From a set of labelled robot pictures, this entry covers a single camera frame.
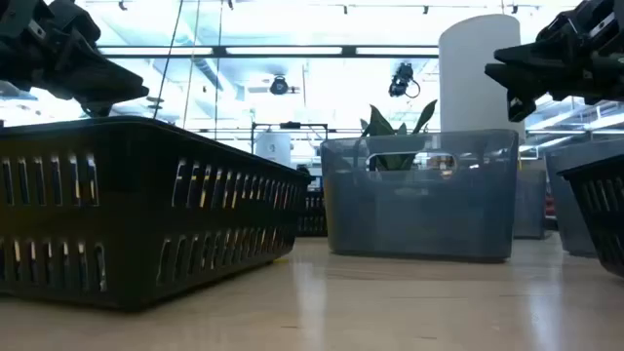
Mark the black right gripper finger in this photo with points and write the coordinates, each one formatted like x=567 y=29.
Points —
x=541 y=52
x=536 y=78

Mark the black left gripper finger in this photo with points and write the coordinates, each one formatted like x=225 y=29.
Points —
x=107 y=91
x=100 y=63

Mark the black slotted plastic basket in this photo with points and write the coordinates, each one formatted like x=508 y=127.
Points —
x=122 y=219
x=604 y=219
x=314 y=214

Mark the white shade wooden base lamp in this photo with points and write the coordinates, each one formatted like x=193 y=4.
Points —
x=478 y=73

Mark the green plant in white pot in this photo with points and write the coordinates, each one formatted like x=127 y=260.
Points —
x=380 y=124

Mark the round black ceiling fixture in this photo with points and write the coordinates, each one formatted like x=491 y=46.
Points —
x=279 y=86

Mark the white background cylinder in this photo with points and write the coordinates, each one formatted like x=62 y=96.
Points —
x=273 y=148

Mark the black overhead camera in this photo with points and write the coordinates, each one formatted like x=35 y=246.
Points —
x=401 y=78

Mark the black overhead frame bar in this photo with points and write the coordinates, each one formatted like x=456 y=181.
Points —
x=348 y=50

